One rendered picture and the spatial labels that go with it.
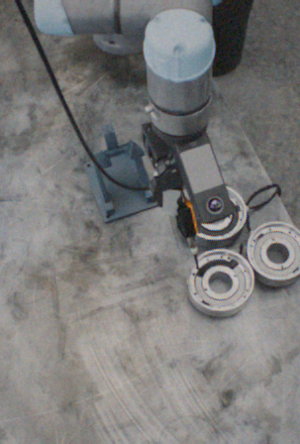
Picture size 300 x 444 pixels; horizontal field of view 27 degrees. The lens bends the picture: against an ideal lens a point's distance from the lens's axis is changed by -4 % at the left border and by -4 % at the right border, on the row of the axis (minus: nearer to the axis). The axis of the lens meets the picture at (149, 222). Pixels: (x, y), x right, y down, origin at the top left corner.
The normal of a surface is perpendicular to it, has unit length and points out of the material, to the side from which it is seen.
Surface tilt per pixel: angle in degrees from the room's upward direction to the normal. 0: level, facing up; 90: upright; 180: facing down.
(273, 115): 0
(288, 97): 0
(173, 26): 0
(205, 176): 32
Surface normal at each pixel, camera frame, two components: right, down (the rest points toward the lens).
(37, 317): -0.04, -0.49
